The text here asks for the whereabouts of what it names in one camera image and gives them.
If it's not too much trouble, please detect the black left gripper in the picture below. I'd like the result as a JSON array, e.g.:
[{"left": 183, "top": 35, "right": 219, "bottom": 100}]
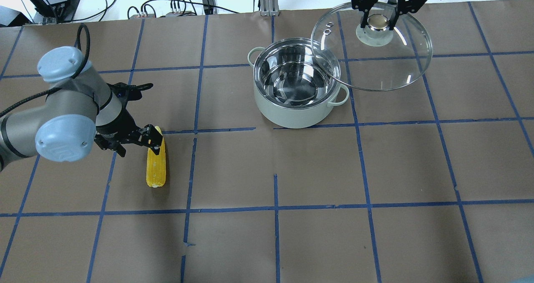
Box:
[{"left": 94, "top": 110, "right": 163, "bottom": 157}]

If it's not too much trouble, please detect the yellow corn cob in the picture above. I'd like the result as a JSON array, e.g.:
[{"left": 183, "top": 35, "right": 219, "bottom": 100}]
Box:
[{"left": 146, "top": 138, "right": 167, "bottom": 188}]

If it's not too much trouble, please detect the glass pot lid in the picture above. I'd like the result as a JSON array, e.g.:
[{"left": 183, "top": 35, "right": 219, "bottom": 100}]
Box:
[{"left": 311, "top": 2, "right": 433, "bottom": 91}]

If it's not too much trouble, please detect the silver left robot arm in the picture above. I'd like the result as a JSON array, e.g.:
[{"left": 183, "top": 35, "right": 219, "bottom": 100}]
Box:
[{"left": 0, "top": 24, "right": 164, "bottom": 169}]

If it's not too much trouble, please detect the pale green metal pot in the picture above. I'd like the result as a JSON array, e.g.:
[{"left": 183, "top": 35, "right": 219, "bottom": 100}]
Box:
[{"left": 247, "top": 38, "right": 350, "bottom": 129}]

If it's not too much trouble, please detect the black power adapter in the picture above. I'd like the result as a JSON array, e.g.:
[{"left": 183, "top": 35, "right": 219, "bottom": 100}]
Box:
[{"left": 202, "top": 0, "right": 215, "bottom": 15}]

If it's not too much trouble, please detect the brown paper table mat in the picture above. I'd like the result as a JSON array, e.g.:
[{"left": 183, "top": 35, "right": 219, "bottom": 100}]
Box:
[{"left": 1, "top": 0, "right": 533, "bottom": 283}]

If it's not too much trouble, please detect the black camera stand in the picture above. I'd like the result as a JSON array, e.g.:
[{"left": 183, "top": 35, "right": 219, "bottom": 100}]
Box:
[{"left": 0, "top": 0, "right": 82, "bottom": 27}]

